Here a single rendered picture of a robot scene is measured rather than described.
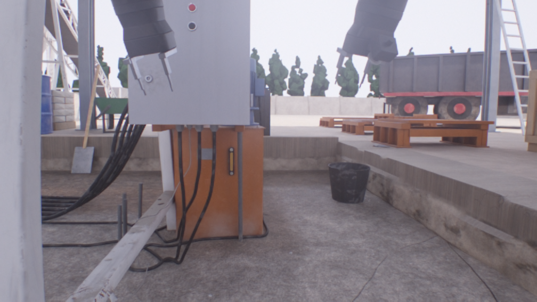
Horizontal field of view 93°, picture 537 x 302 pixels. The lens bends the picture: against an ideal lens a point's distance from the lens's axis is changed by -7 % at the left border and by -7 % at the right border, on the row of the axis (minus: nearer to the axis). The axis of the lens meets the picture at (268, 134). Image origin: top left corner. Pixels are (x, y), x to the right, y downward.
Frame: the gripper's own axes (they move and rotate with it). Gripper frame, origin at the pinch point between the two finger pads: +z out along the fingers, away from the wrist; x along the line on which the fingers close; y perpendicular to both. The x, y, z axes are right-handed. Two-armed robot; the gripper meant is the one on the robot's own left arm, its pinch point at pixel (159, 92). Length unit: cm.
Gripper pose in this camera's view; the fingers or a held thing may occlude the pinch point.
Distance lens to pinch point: 50.0
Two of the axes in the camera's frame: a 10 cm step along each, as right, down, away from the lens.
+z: 1.5, 8.8, 4.6
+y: 0.8, -4.7, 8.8
